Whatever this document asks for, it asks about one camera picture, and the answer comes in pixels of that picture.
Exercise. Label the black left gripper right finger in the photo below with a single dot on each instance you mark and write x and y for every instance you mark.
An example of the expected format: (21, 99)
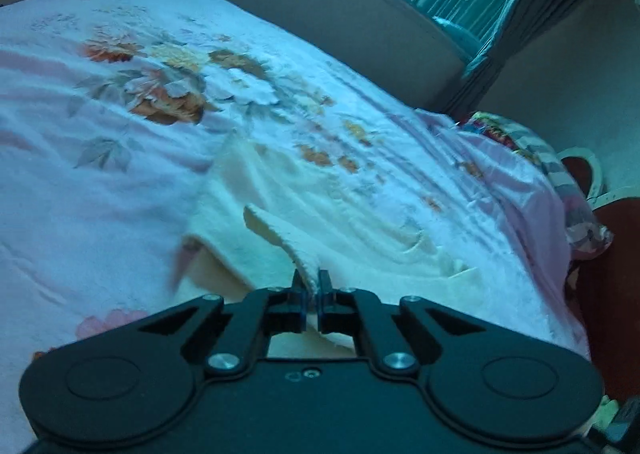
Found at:
(480, 379)

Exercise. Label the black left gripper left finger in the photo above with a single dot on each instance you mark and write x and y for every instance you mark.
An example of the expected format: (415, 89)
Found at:
(129, 384)

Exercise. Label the cream white knitted garment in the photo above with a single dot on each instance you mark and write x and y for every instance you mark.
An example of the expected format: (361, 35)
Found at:
(263, 214)

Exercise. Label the striped floral pillow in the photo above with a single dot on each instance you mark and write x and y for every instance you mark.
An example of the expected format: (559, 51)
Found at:
(575, 175)

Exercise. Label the pink crumpled blanket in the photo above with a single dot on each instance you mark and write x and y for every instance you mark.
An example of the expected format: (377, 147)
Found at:
(533, 209)

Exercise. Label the floral pink bed sheet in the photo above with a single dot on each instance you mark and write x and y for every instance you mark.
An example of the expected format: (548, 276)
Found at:
(112, 113)

